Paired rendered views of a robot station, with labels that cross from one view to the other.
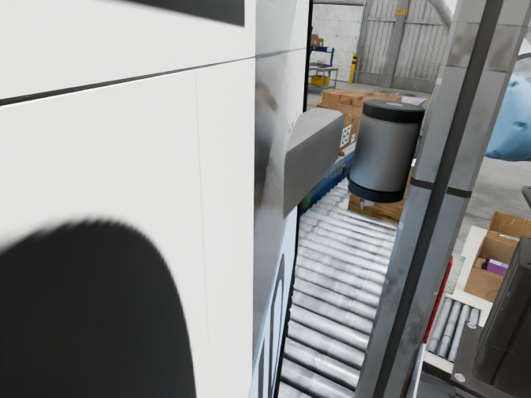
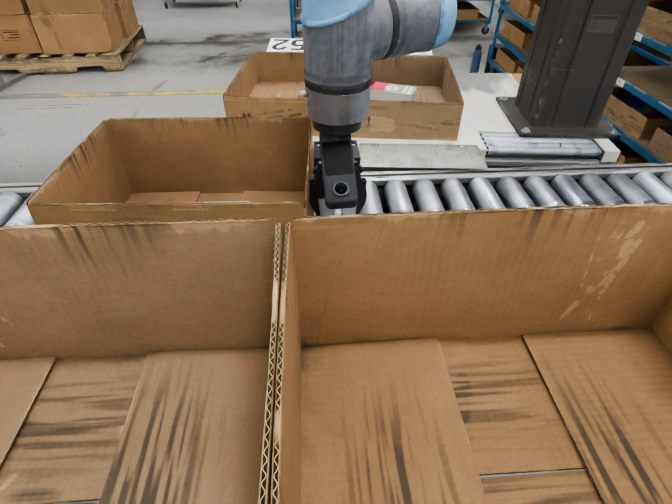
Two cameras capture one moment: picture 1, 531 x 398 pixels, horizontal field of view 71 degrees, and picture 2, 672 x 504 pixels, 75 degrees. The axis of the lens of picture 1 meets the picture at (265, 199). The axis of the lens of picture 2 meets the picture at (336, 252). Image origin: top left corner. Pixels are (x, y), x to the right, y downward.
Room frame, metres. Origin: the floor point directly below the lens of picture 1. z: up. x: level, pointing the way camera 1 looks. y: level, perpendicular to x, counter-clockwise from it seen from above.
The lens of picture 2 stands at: (1.82, 0.08, 1.26)
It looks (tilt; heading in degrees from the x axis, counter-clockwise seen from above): 40 degrees down; 240
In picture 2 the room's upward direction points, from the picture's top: straight up
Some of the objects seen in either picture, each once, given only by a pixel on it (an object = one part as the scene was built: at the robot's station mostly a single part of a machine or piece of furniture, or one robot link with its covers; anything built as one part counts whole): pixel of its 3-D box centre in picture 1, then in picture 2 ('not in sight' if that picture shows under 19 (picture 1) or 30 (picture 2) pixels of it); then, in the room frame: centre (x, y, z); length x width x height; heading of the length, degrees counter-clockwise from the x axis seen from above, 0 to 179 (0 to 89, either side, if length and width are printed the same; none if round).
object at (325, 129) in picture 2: not in sight; (336, 152); (1.52, -0.45, 0.94); 0.09 x 0.08 x 0.12; 64
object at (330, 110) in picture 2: not in sight; (335, 101); (1.52, -0.45, 1.02); 0.10 x 0.09 x 0.05; 154
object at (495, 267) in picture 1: (504, 277); not in sight; (1.10, -0.84, 0.78); 0.19 x 0.14 x 0.02; 146
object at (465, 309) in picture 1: (459, 332); (536, 141); (0.84, -0.58, 0.74); 0.28 x 0.02 x 0.02; 148
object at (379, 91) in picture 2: not in sight; (392, 93); (1.02, -0.98, 0.77); 0.13 x 0.07 x 0.04; 129
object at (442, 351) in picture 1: (450, 328); (539, 146); (0.85, -0.56, 0.74); 0.28 x 0.02 x 0.02; 148
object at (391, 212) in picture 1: (392, 189); (200, 197); (1.71, -0.61, 0.83); 0.39 x 0.29 x 0.17; 151
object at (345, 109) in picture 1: (344, 121); not in sight; (2.66, -0.51, 0.96); 0.39 x 0.29 x 0.17; 153
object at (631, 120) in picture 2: not in sight; (647, 111); (-0.58, -0.98, 0.39); 0.40 x 0.30 x 0.10; 64
